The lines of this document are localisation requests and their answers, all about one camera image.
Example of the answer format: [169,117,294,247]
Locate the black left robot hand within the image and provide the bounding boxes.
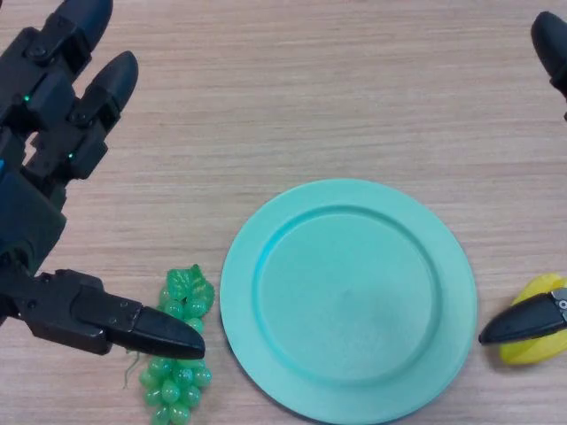
[0,0,206,360]

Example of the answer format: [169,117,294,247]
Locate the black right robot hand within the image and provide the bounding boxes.
[478,12,567,345]

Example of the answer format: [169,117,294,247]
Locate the green grapes bunch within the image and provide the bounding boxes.
[122,264,216,425]

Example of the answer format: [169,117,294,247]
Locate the teal round plate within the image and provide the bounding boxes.
[220,178,478,425]

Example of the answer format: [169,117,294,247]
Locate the yellow starfruit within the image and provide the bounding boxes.
[499,273,567,366]

